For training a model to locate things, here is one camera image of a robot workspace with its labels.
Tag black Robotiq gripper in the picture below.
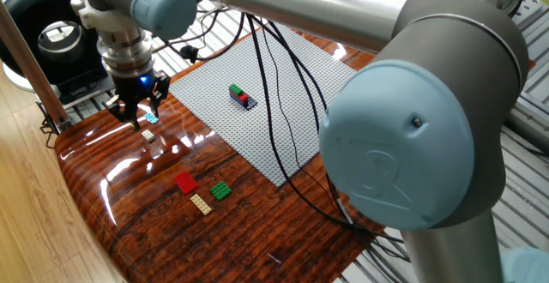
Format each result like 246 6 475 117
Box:
103 70 172 129

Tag red wide Lego plate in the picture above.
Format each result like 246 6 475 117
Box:
173 171 200 196

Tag tan Lego plate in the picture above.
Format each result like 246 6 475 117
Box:
190 193 213 216

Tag grey Lego baseplate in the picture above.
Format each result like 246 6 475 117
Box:
168 21 357 189

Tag green square Lego plate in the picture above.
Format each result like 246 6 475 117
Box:
209 180 233 202

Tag brown wooden pole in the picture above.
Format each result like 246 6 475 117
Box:
0 0 73 133

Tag wood pattern table mat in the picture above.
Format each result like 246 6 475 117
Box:
54 27 387 283

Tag black cable with plug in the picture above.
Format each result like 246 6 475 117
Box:
162 11 407 245

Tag black wire tangle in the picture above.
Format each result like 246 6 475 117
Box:
39 101 61 149

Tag black ring shaped device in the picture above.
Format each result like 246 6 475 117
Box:
0 0 115 104

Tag thin dark cable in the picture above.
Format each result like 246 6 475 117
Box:
259 16 344 215

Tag black cable with silver connector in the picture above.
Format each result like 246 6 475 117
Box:
256 16 412 283

